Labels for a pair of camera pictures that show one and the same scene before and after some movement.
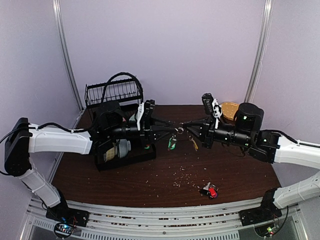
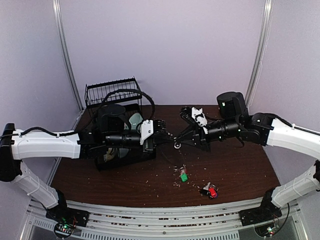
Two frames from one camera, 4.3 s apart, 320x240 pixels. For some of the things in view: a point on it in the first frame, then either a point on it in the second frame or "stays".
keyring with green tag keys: (172, 143) to (182, 171)
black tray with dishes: (117, 141) stays
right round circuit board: (266, 231) stays
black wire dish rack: (112, 93) stays
